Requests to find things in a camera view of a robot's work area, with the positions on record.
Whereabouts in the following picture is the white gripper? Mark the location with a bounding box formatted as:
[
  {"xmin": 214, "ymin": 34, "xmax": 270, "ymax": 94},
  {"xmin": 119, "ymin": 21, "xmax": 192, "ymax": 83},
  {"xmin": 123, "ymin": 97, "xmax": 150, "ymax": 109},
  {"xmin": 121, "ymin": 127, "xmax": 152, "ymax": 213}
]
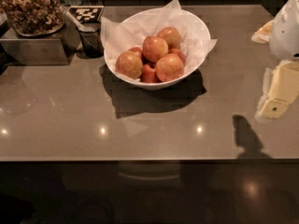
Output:
[{"xmin": 251, "ymin": 0, "xmax": 299, "ymax": 121}]

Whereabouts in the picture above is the white bowl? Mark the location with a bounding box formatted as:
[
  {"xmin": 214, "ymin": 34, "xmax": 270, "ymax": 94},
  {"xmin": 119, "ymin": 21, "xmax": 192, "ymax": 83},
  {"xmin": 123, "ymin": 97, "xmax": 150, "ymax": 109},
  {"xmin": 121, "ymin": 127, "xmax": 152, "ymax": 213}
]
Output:
[{"xmin": 103, "ymin": 7, "xmax": 212, "ymax": 91}]

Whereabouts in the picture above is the red right apple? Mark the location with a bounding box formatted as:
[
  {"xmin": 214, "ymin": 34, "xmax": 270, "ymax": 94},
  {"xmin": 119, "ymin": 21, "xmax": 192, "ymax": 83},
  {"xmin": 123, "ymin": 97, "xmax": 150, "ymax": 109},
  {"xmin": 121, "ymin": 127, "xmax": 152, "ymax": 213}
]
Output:
[{"xmin": 168, "ymin": 49, "xmax": 186, "ymax": 65}]

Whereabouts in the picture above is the back right apple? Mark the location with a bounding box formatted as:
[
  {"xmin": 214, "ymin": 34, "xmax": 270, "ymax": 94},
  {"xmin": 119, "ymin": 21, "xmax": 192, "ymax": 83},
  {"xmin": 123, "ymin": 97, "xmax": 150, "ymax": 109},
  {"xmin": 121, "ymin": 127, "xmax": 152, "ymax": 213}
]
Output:
[{"xmin": 157, "ymin": 27, "xmax": 182, "ymax": 49}]

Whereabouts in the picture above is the front right apple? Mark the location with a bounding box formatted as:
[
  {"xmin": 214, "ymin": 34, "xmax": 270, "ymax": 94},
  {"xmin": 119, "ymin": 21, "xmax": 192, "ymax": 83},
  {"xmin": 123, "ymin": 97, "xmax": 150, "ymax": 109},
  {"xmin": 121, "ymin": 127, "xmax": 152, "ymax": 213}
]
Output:
[{"xmin": 155, "ymin": 53, "xmax": 184, "ymax": 82}]

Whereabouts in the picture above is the top centre apple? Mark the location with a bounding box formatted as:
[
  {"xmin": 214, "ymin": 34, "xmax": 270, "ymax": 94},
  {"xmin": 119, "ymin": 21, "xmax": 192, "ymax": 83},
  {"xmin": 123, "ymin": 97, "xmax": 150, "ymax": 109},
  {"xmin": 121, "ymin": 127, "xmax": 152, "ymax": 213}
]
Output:
[{"xmin": 142, "ymin": 36, "xmax": 168, "ymax": 63}]

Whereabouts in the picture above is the red bottom apple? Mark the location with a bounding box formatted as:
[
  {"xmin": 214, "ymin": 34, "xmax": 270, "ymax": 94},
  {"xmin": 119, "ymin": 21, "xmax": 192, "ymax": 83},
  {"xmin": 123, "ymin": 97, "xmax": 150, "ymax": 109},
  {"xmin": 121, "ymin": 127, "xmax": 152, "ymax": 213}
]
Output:
[{"xmin": 141, "ymin": 63, "xmax": 160, "ymax": 83}]

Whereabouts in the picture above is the small red left apple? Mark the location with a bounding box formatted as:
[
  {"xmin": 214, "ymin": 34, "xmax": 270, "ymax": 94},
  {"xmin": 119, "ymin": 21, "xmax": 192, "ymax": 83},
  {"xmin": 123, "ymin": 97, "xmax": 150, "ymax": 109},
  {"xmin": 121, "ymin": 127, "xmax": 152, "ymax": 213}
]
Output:
[{"xmin": 129, "ymin": 47, "xmax": 143, "ymax": 59}]

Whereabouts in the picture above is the front left apple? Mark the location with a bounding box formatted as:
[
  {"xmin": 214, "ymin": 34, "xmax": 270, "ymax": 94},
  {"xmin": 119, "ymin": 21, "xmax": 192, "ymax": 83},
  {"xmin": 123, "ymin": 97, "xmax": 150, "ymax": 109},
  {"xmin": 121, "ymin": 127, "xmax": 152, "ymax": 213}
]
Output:
[{"xmin": 115, "ymin": 51, "xmax": 143, "ymax": 79}]

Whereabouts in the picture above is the white paper liner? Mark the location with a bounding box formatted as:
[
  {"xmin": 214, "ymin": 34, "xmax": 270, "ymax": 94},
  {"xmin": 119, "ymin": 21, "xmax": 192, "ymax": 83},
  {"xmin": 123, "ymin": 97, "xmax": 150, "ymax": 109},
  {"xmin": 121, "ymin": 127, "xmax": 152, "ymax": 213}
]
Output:
[{"xmin": 99, "ymin": 0, "xmax": 219, "ymax": 79}]

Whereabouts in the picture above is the dark cup with scoop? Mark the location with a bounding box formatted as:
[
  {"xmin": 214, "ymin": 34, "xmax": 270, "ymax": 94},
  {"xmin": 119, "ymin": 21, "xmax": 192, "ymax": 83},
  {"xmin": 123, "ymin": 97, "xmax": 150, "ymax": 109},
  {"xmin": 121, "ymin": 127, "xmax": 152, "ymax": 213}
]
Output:
[{"xmin": 63, "ymin": 7, "xmax": 104, "ymax": 58}]

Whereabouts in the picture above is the black white marker tag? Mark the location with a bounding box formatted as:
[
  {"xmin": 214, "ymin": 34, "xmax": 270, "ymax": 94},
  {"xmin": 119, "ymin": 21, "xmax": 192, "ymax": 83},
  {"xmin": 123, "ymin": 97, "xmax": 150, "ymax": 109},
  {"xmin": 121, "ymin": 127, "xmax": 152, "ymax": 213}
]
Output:
[{"xmin": 69, "ymin": 6, "xmax": 104, "ymax": 23}]

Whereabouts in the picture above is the metal box stand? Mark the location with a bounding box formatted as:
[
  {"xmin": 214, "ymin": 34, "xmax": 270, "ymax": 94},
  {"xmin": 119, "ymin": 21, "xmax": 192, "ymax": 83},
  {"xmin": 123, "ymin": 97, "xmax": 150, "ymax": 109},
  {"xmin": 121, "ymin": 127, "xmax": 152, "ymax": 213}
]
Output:
[{"xmin": 0, "ymin": 21, "xmax": 80, "ymax": 66}]

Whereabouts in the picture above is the glass jar of nuts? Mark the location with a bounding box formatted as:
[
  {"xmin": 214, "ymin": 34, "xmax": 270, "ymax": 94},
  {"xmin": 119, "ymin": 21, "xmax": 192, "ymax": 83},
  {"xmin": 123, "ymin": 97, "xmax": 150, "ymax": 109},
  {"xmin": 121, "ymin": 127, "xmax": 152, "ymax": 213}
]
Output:
[{"xmin": 0, "ymin": 0, "xmax": 64, "ymax": 37}]

